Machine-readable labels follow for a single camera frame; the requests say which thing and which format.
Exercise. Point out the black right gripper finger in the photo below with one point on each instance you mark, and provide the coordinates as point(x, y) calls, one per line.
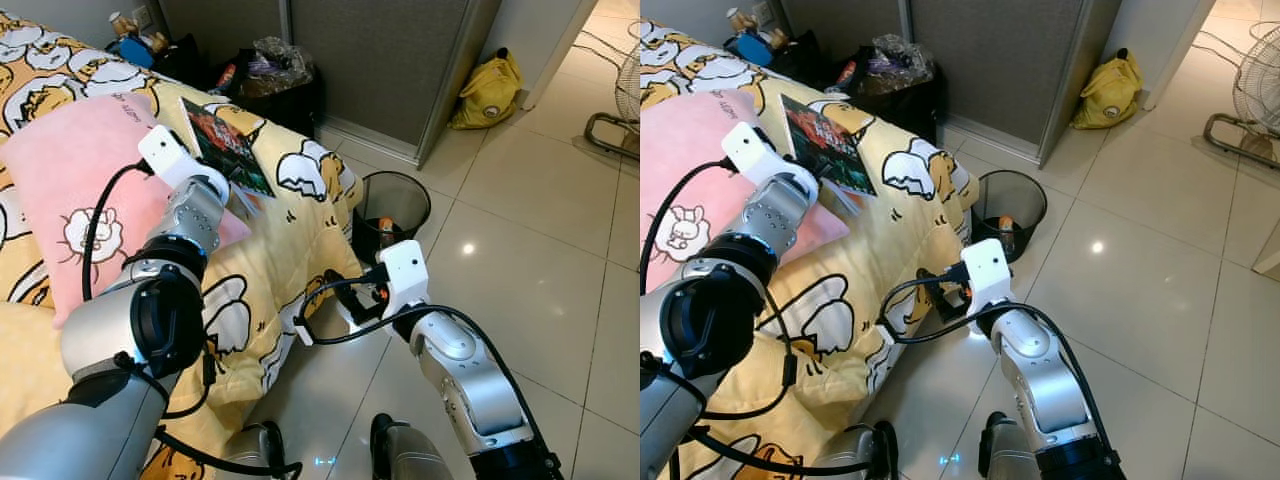
point(348, 314)
point(340, 279)
point(930, 277)
point(938, 310)

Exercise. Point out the yellow egg cartoon print blanket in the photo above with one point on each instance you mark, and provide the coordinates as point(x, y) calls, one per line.
point(255, 275)
point(880, 275)

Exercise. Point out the dark cover book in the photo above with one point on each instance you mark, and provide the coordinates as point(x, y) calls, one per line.
point(828, 150)
point(225, 150)

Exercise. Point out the pink rabbit print pillow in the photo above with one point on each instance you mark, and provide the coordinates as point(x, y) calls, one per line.
point(70, 160)
point(690, 150)

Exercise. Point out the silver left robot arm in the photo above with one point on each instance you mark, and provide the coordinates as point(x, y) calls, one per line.
point(110, 330)
point(770, 215)

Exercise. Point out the black mesh waste bin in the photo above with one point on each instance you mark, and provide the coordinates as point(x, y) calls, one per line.
point(415, 215)
point(1032, 215)

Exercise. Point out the robot right leg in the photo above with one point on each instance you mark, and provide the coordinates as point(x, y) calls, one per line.
point(1005, 455)
point(410, 455)

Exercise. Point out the robot leg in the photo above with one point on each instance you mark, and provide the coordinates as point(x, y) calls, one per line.
point(250, 452)
point(1005, 455)
point(850, 455)
point(410, 455)

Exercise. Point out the black bag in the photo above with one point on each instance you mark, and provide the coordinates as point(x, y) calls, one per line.
point(910, 110)
point(290, 110)

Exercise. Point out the robot left leg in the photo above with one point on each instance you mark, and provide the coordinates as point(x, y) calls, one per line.
point(850, 455)
point(250, 452)

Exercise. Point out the grey sliding door wardrobe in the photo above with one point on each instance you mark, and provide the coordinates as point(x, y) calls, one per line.
point(380, 60)
point(1000, 60)

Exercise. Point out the yellow soft bag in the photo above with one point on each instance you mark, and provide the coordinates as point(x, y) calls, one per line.
point(1108, 95)
point(488, 95)

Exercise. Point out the white furniture corner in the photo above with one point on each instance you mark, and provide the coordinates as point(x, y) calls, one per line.
point(1268, 250)

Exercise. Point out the standing floor fan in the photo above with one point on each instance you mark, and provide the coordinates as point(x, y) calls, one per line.
point(625, 90)
point(1255, 95)

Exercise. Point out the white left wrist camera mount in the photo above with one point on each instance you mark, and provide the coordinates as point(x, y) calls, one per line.
point(750, 150)
point(165, 150)

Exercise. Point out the white wall socket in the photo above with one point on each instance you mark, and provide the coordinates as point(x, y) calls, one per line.
point(762, 15)
point(144, 17)

